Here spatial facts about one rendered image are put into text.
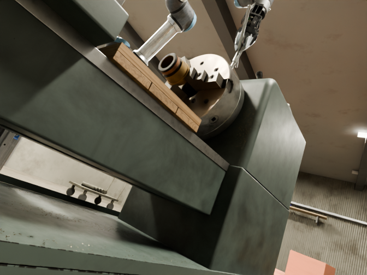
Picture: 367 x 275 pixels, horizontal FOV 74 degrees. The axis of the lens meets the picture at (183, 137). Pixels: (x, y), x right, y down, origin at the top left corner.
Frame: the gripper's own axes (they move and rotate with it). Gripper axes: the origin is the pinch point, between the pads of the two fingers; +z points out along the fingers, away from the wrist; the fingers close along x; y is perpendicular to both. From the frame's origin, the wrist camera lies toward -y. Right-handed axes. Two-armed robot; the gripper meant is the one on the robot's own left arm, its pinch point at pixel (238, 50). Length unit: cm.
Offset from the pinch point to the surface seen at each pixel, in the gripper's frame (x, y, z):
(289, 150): 39, -21, 25
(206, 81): 0.1, 20.8, 29.8
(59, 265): 7, 62, 80
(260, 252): 43, -17, 71
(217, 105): 6.8, 18.9, 35.3
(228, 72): 4.7, 19.0, 23.0
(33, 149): -570, -600, 164
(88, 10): -9, 65, 49
